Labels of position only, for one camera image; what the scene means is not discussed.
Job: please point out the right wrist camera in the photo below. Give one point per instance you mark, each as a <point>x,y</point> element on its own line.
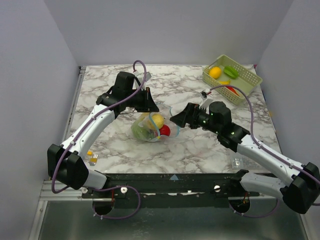
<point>206,101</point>

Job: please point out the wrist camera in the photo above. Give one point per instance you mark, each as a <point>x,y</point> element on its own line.
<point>140,77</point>
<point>206,101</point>

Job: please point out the clear zip top bag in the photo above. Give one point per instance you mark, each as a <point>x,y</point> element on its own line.
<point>166,112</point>

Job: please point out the yellow red mango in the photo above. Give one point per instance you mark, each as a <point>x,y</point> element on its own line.
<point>144,115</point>

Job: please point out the red pomegranate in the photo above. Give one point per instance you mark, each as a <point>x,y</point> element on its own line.
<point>165,130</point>

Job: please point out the clear plastic box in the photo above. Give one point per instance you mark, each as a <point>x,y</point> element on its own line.
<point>241,162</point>

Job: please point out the green lettuce leaf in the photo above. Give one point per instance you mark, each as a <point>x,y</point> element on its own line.
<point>231,72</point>

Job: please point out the green white cabbage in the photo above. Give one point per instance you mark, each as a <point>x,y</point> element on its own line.
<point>139,132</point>

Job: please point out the yellow lemon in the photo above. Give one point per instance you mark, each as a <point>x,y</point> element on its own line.
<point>215,72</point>

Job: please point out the yellow banana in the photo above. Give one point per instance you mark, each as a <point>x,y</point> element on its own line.
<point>225,82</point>

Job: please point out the red chili pepper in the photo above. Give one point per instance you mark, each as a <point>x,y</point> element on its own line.
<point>233,90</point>

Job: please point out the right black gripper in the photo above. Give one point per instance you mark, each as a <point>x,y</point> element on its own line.
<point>191,116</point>

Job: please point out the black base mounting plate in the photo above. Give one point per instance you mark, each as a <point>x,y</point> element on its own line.
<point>169,190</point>

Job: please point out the green plastic basket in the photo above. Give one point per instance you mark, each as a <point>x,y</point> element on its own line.
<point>246,81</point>

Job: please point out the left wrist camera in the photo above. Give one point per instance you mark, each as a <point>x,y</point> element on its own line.
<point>140,77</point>

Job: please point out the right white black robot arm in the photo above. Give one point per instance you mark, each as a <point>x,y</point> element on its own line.
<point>298,185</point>

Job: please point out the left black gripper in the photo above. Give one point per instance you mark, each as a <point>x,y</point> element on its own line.
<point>149,105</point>

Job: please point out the beige pear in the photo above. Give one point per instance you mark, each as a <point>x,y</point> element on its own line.
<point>156,121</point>

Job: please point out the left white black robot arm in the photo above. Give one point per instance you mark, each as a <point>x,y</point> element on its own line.
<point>66,161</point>

